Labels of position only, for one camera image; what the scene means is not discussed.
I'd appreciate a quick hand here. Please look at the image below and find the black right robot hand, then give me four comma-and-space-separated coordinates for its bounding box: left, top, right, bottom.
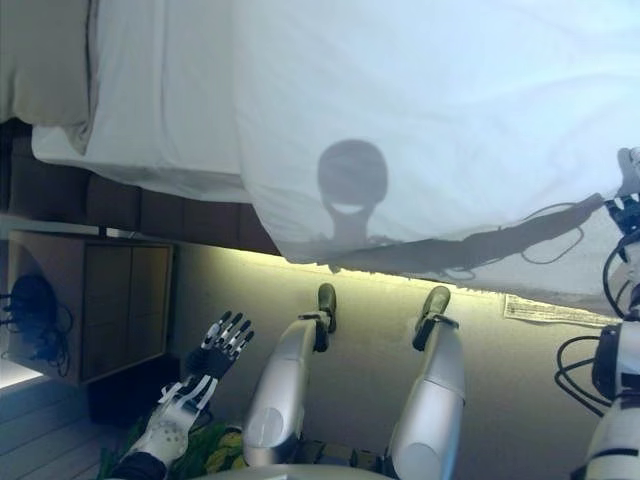
602, 146, 640, 236

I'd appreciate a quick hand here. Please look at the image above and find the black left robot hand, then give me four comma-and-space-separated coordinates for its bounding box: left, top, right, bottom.
182, 310, 255, 382

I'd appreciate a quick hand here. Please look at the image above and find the white duvet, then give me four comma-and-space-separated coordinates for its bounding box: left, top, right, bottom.
230, 0, 640, 266

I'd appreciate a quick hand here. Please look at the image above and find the white fitted bed sheet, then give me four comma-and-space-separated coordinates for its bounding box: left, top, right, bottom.
30, 0, 261, 204

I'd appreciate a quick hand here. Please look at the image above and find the silver left robot leg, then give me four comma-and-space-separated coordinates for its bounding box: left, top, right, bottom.
243, 282, 339, 469

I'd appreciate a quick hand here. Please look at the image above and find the silver robot leg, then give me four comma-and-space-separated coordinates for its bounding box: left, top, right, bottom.
243, 282, 339, 469
392, 285, 466, 479

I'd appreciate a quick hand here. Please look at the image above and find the green leafy plant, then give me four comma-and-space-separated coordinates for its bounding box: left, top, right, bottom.
99, 418, 246, 480

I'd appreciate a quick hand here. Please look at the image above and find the wooden nightstand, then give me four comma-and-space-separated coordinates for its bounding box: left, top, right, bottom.
0, 225, 175, 386

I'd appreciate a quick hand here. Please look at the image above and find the silver right robot leg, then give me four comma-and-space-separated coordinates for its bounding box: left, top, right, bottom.
392, 285, 466, 479

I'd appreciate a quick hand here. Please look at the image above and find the large beige pillow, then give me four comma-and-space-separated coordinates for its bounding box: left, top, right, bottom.
0, 0, 99, 156

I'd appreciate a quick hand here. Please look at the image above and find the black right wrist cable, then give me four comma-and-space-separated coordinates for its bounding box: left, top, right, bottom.
554, 234, 640, 416

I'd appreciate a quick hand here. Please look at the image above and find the black cable bundle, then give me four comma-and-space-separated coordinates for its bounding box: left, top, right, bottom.
0, 274, 74, 374

